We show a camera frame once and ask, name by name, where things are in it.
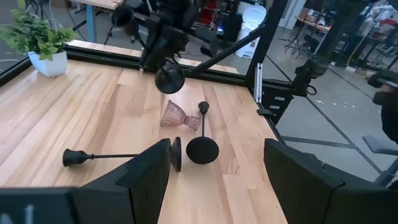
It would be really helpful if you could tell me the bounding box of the yellow floor cable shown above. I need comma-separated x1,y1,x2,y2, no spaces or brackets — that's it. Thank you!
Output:
346,21,374,68

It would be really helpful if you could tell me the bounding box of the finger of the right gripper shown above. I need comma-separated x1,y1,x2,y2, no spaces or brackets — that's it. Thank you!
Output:
139,34,165,70
164,34,187,63

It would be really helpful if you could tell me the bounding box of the green plant in white pot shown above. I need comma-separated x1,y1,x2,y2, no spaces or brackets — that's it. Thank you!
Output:
0,0,78,78

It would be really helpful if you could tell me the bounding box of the grey chair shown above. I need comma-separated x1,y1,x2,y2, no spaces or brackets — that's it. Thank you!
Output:
362,135,398,187

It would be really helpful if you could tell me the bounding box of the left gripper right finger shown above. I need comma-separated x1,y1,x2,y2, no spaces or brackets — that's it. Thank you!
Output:
263,138,398,224

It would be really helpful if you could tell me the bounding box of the black candlestick holder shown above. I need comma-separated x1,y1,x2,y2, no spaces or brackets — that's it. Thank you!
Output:
62,136,183,174
154,60,186,95
185,101,220,165

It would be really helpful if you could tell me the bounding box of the black aluminium table frame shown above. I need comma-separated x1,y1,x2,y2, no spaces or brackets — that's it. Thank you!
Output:
0,0,368,125

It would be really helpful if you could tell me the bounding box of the person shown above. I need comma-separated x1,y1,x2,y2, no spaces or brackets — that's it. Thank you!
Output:
366,70,398,144

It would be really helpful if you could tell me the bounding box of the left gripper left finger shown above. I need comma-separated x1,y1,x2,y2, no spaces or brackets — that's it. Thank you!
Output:
71,138,172,224

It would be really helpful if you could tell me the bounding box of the wooden table with blue leg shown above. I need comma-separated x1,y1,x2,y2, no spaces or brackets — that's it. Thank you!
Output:
70,0,124,43

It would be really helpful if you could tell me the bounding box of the pink ribbed glass candle holder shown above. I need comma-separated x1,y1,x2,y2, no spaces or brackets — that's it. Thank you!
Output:
160,99,202,131

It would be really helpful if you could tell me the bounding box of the white trash bin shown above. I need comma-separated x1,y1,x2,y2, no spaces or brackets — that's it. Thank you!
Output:
235,4,267,60

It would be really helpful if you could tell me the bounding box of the black tripod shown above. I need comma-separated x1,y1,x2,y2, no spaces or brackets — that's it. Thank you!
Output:
284,18,315,60

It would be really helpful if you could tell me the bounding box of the red crate stack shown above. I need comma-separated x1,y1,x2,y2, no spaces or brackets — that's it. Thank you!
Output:
198,0,218,26

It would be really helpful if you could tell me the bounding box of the silver aluminium extrusion bar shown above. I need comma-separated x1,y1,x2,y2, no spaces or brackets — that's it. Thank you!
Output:
254,62,264,103

